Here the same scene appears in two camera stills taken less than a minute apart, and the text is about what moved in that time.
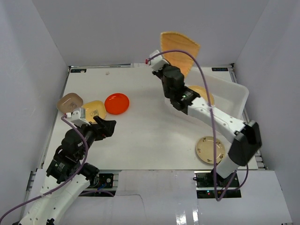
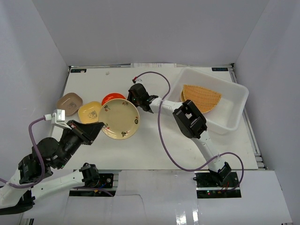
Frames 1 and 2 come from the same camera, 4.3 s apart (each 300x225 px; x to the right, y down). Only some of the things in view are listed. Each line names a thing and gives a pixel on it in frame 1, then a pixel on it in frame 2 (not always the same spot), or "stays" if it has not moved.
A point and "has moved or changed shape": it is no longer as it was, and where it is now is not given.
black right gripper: (158, 73) -> (130, 98)
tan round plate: (201, 91) has moved or changed shape
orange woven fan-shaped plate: (170, 41) -> (204, 100)
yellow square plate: (94, 108) stays
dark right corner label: (220, 69) stays
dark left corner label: (78, 70) stays
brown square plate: (69, 102) stays
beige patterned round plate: (205, 149) -> (121, 118)
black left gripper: (99, 131) -> (81, 132)
